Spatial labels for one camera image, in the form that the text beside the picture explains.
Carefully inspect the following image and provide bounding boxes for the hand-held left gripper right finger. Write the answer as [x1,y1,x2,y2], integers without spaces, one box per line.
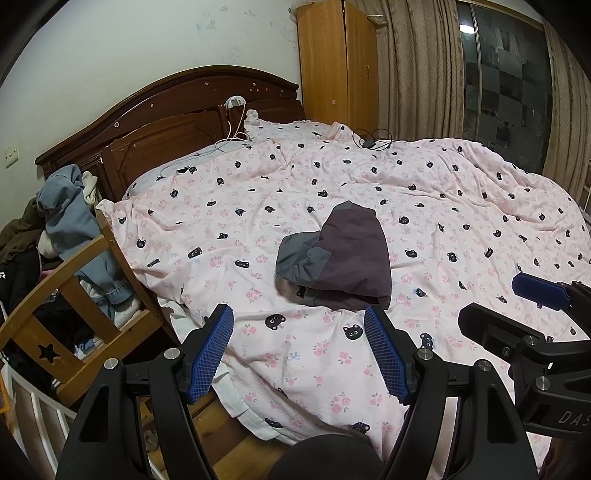
[363,304,540,480]

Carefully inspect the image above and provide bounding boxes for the wooden chair with star cutout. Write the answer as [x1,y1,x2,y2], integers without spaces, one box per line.
[0,200,220,416]

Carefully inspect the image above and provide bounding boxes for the white metal rail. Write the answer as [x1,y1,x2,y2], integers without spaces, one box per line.
[0,362,77,480]

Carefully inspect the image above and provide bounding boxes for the black charger with cable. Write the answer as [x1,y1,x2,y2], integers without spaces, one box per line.
[353,128,398,151]

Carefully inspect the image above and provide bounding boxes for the dark cloth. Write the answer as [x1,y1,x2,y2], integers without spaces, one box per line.
[267,433,385,480]

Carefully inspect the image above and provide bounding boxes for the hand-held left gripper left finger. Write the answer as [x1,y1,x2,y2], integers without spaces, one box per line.
[55,302,236,480]

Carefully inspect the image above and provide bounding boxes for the black garment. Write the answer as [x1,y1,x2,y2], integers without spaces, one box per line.
[0,247,93,393]

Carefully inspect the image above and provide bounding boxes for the dark wooden headboard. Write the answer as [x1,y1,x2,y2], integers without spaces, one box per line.
[34,65,308,204]

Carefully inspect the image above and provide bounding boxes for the olive green garment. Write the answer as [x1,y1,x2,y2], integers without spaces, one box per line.
[0,196,44,259]

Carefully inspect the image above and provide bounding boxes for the beige curtain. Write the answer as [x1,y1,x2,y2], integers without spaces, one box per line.
[540,18,591,197]
[344,0,467,141]

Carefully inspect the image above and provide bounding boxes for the dark window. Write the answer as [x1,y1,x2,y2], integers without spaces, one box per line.
[455,0,555,174]

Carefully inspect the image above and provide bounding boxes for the grey and maroon jacket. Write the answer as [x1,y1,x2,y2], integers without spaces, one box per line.
[274,200,393,311]

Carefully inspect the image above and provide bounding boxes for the white charging cable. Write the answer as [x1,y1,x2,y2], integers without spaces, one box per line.
[213,104,254,152]

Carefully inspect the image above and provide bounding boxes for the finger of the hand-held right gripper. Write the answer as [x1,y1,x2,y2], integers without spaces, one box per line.
[458,302,591,374]
[512,272,591,315]

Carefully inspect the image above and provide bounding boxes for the blue jeans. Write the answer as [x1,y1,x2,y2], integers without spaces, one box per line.
[36,164,132,308]

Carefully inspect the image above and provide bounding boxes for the wooden wardrobe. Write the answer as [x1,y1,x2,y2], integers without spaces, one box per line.
[295,0,382,134]

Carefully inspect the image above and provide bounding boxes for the white bed sheet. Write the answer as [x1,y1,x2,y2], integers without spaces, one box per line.
[157,298,287,445]

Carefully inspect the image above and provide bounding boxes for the pink cat print blanket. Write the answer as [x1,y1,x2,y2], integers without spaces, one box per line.
[95,110,591,462]

